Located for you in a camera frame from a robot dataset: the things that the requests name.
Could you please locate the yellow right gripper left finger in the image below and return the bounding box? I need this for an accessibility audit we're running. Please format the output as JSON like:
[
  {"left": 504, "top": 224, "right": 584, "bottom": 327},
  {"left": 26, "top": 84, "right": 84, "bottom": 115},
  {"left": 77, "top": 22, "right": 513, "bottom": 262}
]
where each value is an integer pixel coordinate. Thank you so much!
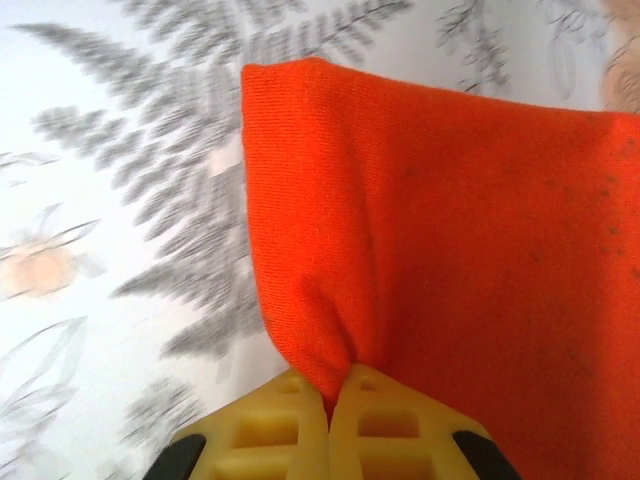
[{"left": 153, "top": 371, "right": 335, "bottom": 480}]

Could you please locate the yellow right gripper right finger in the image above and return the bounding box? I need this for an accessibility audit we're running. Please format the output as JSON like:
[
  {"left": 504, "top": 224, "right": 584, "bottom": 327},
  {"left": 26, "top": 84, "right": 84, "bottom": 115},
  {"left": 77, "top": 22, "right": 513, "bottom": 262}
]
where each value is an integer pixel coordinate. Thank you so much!
[{"left": 327, "top": 363, "right": 520, "bottom": 480}]

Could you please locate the red-orange t-shirt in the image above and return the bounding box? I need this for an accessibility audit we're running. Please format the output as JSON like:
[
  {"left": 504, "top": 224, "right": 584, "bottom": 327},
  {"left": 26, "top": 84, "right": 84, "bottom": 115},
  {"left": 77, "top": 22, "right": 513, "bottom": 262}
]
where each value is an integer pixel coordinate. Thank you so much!
[{"left": 239, "top": 57, "right": 640, "bottom": 480}]

